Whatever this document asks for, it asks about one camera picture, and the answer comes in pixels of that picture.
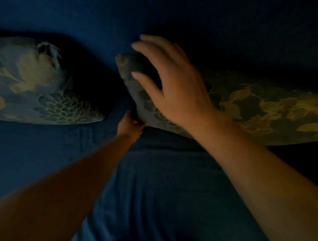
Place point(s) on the blue bed sheet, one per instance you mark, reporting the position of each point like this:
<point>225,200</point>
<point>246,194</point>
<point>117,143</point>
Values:
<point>174,188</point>

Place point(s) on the person's right forearm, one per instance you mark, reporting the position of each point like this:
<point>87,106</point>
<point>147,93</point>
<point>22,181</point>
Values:
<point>258,178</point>

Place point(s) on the person's left fingers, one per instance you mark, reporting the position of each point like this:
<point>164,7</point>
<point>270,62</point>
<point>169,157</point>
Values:
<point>136,123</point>

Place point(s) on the person's left forearm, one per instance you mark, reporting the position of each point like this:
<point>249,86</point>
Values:
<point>59,193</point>

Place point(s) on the person's right middle finger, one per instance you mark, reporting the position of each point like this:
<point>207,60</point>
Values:
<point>162,43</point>

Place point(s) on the grey floral pillow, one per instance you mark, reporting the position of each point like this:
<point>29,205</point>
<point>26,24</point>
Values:
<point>34,84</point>
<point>251,109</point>

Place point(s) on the person's left hand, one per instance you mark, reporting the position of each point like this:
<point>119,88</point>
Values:
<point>128,129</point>

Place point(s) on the person's right thumb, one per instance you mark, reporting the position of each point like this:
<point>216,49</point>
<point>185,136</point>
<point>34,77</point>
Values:
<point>147,85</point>

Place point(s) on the person's right hand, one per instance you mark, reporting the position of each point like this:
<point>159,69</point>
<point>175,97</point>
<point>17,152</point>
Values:
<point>182,96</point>

